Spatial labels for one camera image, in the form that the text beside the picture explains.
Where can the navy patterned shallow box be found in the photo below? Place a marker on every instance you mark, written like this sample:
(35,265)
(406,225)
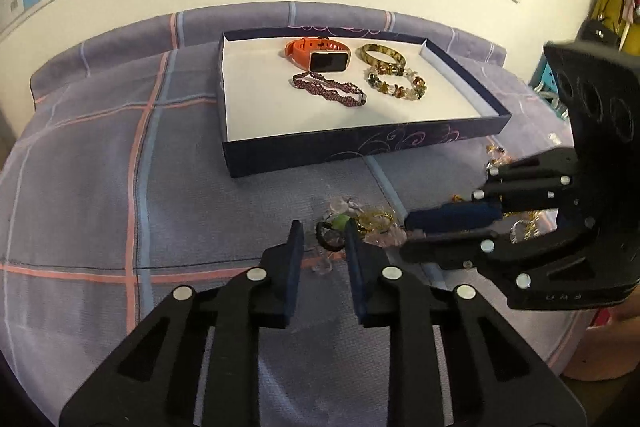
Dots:
(280,112)

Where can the amber bangle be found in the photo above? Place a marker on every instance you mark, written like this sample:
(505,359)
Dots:
(385,59)

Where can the teal plastic crate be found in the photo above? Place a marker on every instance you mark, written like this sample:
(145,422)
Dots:
(545,77)

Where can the orange smartwatch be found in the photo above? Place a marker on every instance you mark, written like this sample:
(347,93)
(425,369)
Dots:
(327,61)

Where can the yellow bag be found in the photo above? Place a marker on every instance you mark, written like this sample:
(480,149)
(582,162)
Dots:
(607,4)

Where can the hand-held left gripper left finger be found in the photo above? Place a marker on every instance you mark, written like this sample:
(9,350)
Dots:
(295,267)

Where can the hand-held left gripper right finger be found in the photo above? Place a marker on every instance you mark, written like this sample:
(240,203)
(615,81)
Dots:
(352,267)

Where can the person's right forearm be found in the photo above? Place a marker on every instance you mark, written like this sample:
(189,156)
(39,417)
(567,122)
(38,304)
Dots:
(605,347)

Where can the amber bead jewelry piece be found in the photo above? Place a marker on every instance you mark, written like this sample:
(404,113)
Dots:
(495,155)

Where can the gold bangle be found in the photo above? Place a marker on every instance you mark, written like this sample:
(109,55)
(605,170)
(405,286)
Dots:
(520,229)

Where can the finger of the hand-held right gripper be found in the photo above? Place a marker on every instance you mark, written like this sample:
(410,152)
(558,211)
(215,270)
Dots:
(450,249)
(450,217)

